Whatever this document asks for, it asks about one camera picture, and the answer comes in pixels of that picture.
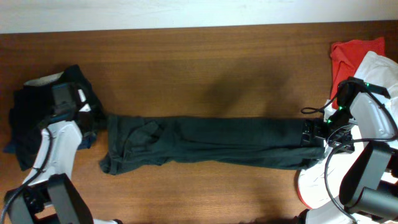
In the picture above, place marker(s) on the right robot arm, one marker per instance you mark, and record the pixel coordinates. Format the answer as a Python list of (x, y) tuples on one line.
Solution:
[(362, 117)]

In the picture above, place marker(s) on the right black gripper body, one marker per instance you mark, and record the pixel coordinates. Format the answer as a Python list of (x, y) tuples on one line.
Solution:
[(336, 129)]

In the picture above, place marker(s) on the red t-shirt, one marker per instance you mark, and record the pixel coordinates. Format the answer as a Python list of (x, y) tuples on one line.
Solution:
[(347, 56)]

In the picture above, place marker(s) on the folded black clothes stack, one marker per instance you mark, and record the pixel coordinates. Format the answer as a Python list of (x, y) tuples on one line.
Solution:
[(45, 101)]

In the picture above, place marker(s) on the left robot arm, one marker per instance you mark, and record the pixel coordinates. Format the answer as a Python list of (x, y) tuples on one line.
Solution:
[(47, 194)]

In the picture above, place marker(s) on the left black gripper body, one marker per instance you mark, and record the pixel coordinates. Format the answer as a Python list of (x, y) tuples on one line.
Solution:
[(100, 121)]

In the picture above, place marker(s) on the white t-shirt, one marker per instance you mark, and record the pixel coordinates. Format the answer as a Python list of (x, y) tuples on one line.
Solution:
[(313, 182)]

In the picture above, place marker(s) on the black Nike t-shirt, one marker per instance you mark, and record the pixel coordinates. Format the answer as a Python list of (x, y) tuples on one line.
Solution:
[(134, 142)]

